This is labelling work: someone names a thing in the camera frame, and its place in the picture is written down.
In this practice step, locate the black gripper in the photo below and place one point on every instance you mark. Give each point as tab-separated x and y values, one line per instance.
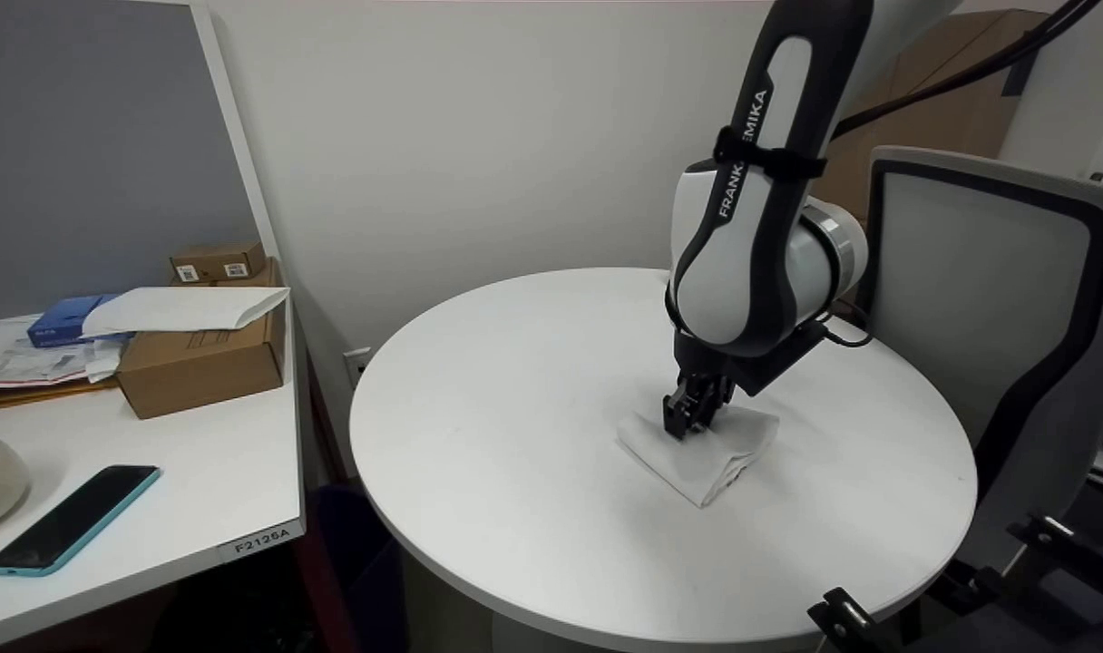
702	379

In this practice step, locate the white towel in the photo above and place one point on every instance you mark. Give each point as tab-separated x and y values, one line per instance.
718	467

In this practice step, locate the white black Franka robot arm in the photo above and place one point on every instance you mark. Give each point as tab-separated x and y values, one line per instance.
746	242

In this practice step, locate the grey mesh office chair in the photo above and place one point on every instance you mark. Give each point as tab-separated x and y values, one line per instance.
973	277

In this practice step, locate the large flat cardboard sheet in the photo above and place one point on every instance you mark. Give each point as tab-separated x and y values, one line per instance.
937	141

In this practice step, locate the brown cardboard box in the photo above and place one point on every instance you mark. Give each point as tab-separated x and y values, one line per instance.
199	367

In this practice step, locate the small cardboard box with labels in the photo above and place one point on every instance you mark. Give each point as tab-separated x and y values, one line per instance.
220	264

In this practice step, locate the white office desk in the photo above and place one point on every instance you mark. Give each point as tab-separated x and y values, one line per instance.
188	475

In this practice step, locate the white envelope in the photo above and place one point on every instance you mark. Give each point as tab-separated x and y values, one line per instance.
175	310

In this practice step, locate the black smartphone teal case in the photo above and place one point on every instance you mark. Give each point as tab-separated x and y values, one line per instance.
73	516

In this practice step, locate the blue packet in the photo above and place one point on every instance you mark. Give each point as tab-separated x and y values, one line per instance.
64	320

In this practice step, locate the stack of printed papers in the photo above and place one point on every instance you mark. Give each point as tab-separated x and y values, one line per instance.
19	359

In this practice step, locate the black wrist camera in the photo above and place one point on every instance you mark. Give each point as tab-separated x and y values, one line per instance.
781	359

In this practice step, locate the grey partition white frame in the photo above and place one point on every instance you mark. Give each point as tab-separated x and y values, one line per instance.
90	147

